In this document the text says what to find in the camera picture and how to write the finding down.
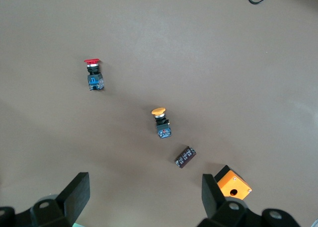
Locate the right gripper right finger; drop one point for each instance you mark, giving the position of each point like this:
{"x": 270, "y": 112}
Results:
{"x": 211, "y": 197}

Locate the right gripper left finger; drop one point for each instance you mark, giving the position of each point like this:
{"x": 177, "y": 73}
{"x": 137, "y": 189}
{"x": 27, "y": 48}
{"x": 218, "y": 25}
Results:
{"x": 77, "y": 199}

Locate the red mushroom push button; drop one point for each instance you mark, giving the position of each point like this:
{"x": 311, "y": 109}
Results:
{"x": 95, "y": 80}

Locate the yellow mushroom push button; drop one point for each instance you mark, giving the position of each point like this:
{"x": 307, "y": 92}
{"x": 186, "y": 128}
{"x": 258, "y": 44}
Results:
{"x": 162, "y": 127}

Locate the dark brown capacitor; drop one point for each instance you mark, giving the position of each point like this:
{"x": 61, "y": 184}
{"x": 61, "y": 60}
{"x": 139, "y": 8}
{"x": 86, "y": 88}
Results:
{"x": 185, "y": 157}

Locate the orange button enclosure box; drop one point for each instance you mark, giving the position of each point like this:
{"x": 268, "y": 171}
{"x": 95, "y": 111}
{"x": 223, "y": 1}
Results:
{"x": 233, "y": 184}

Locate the black right camera mount bracket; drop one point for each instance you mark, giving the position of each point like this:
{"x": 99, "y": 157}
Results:
{"x": 34, "y": 219}

